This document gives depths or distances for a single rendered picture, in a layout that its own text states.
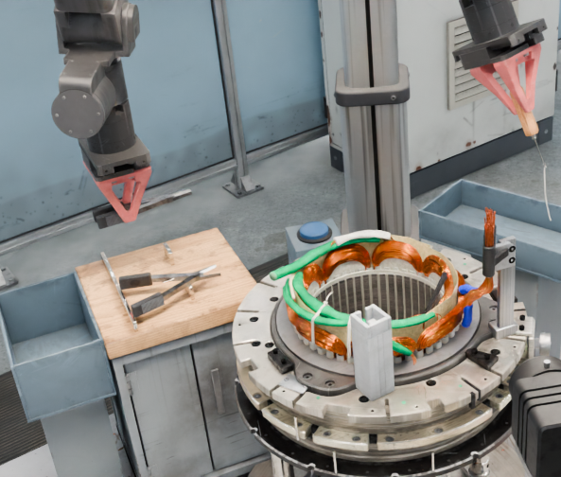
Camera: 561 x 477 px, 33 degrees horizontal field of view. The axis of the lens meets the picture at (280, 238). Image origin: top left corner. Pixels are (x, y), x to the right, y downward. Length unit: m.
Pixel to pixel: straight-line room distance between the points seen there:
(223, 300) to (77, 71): 0.33
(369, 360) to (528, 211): 0.50
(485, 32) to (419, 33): 2.14
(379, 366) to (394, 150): 0.59
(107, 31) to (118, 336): 0.35
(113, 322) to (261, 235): 2.25
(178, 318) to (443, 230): 0.39
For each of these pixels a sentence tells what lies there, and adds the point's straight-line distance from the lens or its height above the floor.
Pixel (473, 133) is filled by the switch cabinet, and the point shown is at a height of 0.17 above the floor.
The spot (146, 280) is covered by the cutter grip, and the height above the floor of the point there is 1.09.
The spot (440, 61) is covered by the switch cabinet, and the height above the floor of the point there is 0.50.
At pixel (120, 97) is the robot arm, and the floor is 1.31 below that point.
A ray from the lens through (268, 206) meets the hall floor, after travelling 3.56.
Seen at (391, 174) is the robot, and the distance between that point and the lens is 1.46.
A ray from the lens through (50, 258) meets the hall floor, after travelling 3.49.
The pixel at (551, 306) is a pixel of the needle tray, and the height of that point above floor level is 0.94.
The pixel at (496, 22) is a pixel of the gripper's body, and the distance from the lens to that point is 1.16.
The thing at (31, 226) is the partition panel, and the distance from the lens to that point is 3.39.
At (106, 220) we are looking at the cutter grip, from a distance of 1.18.
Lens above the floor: 1.71
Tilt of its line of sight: 31 degrees down
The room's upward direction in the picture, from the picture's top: 7 degrees counter-clockwise
